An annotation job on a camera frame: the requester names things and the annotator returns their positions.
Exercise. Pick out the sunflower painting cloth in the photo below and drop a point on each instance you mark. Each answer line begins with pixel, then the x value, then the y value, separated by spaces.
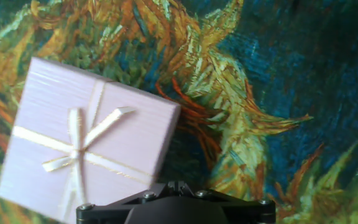
pixel 291 77

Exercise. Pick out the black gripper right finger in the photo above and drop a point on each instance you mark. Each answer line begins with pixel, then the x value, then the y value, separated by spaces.
pixel 250 213

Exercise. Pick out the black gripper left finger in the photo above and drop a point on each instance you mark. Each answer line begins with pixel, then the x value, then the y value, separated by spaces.
pixel 104 213

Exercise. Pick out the pink ribboned casing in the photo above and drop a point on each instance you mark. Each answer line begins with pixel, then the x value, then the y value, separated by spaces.
pixel 48 102

